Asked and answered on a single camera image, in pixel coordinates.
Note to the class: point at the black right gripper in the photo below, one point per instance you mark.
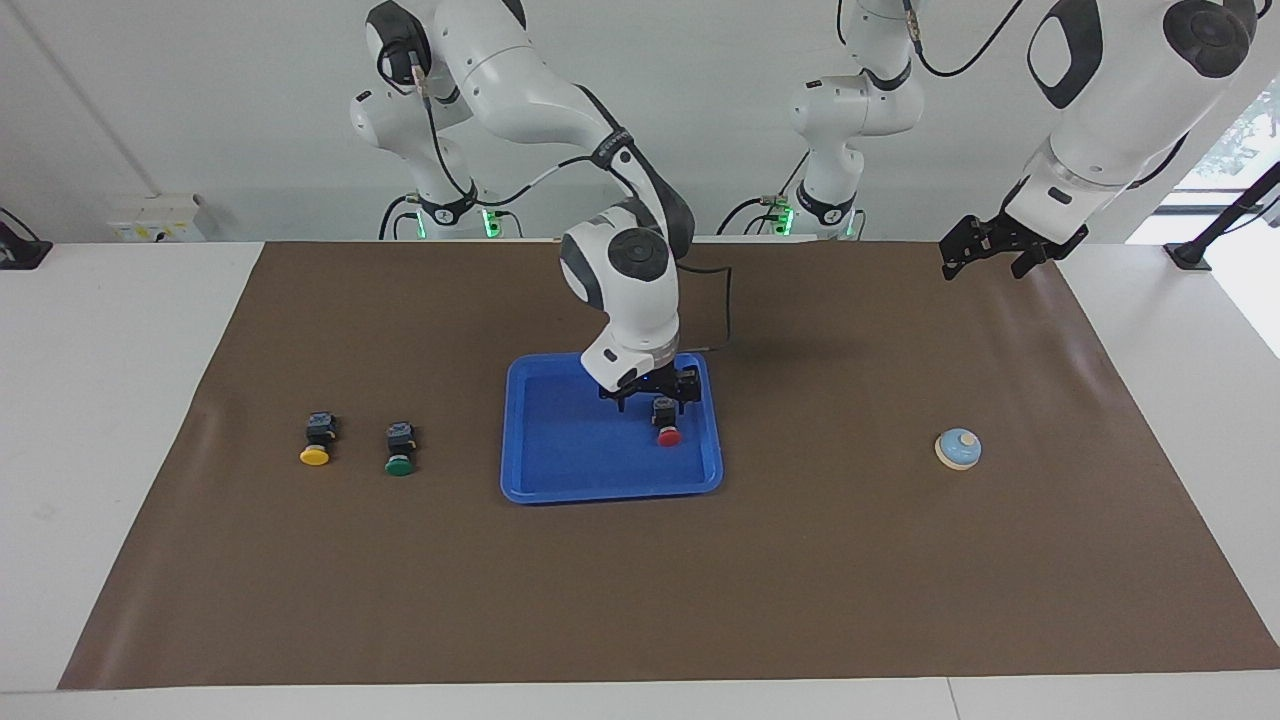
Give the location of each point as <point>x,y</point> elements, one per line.
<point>645,382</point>

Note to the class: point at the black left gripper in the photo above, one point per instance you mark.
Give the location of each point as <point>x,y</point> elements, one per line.
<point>1020,232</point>

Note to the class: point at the red push button switch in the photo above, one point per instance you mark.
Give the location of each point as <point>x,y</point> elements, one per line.
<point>668,436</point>

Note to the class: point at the light blue call bell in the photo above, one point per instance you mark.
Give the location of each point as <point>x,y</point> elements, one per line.
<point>958,450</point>

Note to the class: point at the green push button switch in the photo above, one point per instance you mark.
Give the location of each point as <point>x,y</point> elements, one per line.
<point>400,465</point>

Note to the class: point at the yellow push button switch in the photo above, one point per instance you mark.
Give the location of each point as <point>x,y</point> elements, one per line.
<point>315,455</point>

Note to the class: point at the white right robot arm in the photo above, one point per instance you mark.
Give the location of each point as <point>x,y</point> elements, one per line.
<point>520,70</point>

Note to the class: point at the blue plastic tray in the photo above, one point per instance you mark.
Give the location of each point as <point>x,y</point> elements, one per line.
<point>570,440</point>

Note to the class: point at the brown table mat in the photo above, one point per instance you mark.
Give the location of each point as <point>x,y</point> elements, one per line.
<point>640,600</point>

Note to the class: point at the white power strip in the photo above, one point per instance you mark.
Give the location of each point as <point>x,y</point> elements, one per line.
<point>160,220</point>

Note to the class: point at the black camera stand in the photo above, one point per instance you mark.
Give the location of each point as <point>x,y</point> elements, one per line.
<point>1190,255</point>

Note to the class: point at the black table clamp bracket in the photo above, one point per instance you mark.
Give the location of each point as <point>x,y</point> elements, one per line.
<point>20,250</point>

